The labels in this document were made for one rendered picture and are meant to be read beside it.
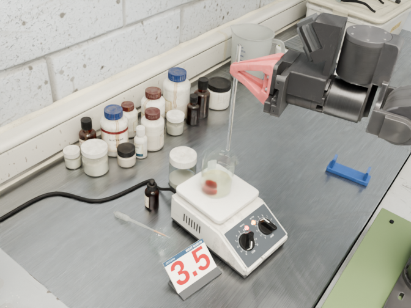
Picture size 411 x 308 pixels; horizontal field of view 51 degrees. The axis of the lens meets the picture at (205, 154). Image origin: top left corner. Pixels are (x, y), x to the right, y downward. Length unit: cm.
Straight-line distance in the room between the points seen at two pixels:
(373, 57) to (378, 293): 39
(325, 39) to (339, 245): 46
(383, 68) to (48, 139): 70
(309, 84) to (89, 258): 50
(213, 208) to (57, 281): 30
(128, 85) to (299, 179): 48
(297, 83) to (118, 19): 59
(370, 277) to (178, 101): 63
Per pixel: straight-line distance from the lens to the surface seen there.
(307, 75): 61
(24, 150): 98
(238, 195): 83
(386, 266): 84
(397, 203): 106
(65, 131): 103
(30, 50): 96
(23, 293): 81
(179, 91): 111
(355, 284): 79
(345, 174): 107
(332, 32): 59
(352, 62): 59
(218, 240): 79
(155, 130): 102
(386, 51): 59
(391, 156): 121
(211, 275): 80
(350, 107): 62
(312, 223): 94
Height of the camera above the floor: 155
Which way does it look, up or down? 38 degrees down
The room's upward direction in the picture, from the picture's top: 6 degrees clockwise
